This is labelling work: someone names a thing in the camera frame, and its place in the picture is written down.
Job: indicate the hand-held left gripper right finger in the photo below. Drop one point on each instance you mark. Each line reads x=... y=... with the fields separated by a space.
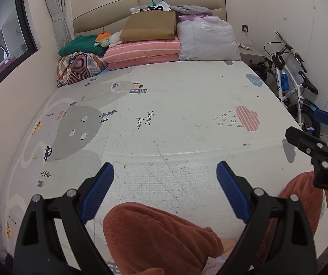
x=232 y=192

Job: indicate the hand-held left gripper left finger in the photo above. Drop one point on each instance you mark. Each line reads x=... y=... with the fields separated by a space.
x=98 y=192

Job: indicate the white blue bicycle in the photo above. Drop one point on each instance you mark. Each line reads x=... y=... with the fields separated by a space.
x=310 y=88

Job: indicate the blue bicycle water bottle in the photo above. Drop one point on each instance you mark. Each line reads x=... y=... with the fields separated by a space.
x=285 y=81

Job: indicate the orange fleece pants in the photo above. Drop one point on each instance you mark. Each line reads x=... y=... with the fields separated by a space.
x=158 y=235

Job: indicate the printed play mat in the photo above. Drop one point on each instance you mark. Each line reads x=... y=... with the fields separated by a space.
x=167 y=126

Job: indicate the striped cloth bundle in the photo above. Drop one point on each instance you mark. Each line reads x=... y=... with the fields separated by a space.
x=80 y=68

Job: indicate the white bagged pillow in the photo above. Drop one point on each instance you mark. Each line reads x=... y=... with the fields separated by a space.
x=207 y=40

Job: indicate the pink striped quilt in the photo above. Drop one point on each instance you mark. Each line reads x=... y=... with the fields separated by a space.
x=141 y=52

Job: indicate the green blanket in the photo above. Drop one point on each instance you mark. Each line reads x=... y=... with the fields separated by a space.
x=78 y=45

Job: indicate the orange green plush toy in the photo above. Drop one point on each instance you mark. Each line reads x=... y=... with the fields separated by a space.
x=103 y=38

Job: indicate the white plush toy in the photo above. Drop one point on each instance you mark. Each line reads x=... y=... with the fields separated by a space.
x=115 y=38

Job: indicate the grey purple folded bedding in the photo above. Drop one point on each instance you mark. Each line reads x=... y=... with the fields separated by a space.
x=189 y=10

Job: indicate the beige bed headboard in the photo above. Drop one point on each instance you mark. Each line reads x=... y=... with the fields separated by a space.
x=101 y=20

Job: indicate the black framed window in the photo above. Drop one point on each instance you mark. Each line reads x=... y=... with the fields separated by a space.
x=3 y=40

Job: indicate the beige curtain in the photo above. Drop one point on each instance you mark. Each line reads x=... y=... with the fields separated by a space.
x=58 y=11

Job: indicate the grey wall socket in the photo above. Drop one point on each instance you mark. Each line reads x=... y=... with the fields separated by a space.
x=245 y=28

